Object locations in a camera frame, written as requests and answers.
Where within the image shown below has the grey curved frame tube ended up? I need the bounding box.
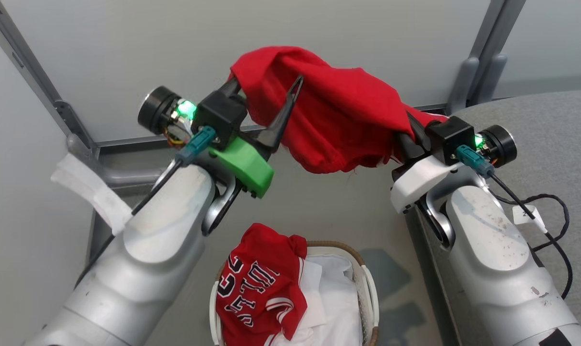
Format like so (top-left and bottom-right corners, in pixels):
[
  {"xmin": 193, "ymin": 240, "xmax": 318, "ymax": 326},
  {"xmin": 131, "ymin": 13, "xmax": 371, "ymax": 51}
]
[{"xmin": 67, "ymin": 135, "xmax": 176, "ymax": 189}]

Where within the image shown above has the grey metal partition post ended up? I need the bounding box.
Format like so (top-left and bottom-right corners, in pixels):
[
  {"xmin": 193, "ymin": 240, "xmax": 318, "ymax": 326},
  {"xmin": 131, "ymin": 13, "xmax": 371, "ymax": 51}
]
[{"xmin": 0, "ymin": 0, "xmax": 99, "ymax": 154}]

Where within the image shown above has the plain red garment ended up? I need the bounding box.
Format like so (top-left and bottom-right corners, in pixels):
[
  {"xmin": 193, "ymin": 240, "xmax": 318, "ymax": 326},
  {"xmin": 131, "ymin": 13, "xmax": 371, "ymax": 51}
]
[{"xmin": 229, "ymin": 46, "xmax": 449, "ymax": 174}]

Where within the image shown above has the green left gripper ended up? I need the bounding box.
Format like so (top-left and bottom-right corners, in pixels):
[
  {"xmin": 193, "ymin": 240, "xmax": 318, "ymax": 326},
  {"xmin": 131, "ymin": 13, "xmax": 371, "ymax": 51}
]
[{"xmin": 208, "ymin": 74, "xmax": 304, "ymax": 199}]

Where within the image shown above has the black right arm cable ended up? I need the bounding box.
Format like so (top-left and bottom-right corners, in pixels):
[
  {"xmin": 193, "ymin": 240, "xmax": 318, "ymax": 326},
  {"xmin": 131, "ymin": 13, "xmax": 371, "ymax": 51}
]
[{"xmin": 455, "ymin": 145, "xmax": 574, "ymax": 299}]

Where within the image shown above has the wicker laundry basket white liner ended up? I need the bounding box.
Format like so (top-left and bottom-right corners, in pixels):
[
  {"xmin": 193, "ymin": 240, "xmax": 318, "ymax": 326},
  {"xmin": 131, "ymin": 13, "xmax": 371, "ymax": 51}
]
[{"xmin": 209, "ymin": 240, "xmax": 380, "ymax": 346}]

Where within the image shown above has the white cloth strip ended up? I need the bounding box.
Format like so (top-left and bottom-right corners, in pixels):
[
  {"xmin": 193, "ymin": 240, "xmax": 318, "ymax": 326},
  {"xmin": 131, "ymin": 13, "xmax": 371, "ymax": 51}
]
[{"xmin": 50, "ymin": 153, "xmax": 133, "ymax": 236}]

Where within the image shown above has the white cable tag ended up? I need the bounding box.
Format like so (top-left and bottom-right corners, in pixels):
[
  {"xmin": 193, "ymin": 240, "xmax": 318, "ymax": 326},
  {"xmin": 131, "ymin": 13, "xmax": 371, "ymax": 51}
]
[{"xmin": 512, "ymin": 204, "xmax": 547, "ymax": 235}]

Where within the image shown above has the red jersey with white lettering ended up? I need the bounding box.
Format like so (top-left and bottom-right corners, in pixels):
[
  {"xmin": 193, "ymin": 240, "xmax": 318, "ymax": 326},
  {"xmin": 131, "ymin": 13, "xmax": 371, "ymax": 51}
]
[{"xmin": 215, "ymin": 222, "xmax": 308, "ymax": 346}]

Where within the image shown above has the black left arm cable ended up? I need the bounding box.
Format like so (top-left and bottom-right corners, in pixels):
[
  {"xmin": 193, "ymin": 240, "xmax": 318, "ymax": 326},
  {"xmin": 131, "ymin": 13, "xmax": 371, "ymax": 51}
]
[{"xmin": 74, "ymin": 126, "xmax": 217, "ymax": 289}]

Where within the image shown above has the white shirt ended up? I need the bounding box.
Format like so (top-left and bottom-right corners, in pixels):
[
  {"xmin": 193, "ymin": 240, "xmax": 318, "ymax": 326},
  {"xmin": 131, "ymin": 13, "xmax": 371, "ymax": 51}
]
[{"xmin": 271, "ymin": 255, "xmax": 363, "ymax": 346}]

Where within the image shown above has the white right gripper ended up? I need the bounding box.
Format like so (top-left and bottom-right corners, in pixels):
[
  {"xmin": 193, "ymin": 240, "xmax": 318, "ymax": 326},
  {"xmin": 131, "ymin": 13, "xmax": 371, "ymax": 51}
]
[{"xmin": 390, "ymin": 111, "xmax": 464, "ymax": 214}]

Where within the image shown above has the grey partition post with struts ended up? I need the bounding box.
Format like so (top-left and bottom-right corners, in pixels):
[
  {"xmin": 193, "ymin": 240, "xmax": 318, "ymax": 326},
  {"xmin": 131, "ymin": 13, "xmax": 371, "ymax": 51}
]
[{"xmin": 445, "ymin": 0, "xmax": 527, "ymax": 116}]

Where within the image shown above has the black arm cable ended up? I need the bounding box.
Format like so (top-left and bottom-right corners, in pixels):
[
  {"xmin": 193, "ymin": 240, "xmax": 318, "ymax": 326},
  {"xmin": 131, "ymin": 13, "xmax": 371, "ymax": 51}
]
[
  {"xmin": 455, "ymin": 145, "xmax": 574, "ymax": 299},
  {"xmin": 74, "ymin": 126, "xmax": 217, "ymax": 289}
]

